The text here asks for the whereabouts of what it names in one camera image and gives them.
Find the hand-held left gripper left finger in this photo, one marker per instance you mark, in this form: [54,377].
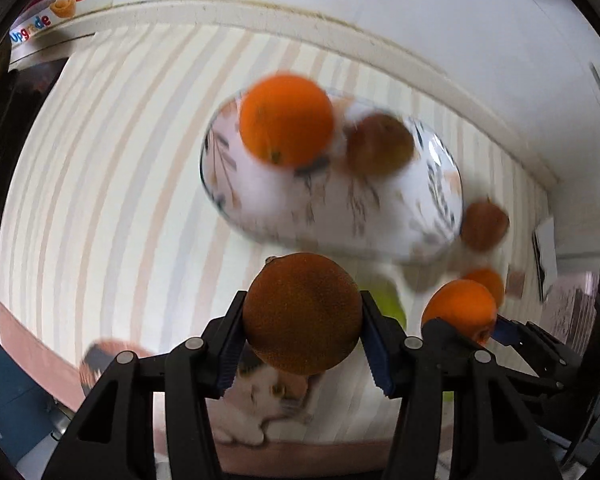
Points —
[228,355]

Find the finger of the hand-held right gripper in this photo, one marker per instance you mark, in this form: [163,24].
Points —
[447,337]
[507,331]

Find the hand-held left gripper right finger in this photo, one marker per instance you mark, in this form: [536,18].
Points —
[380,355]

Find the bright orange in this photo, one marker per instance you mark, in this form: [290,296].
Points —
[286,120]
[459,307]
[489,281]

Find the dark orange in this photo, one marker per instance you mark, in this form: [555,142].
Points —
[302,312]

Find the floral print white plate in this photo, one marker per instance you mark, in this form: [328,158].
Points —
[330,210]

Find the green fruit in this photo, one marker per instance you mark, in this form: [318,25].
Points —
[392,302]

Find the calico cat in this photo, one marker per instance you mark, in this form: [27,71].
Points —
[265,402]

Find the brown round fruit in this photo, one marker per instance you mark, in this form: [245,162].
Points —
[484,225]
[380,144]

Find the orange and dark round object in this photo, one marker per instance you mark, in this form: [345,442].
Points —
[102,355]

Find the striped tablecloth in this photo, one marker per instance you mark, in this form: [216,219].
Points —
[120,200]

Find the fruit sticker box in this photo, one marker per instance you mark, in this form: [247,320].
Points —
[50,7]

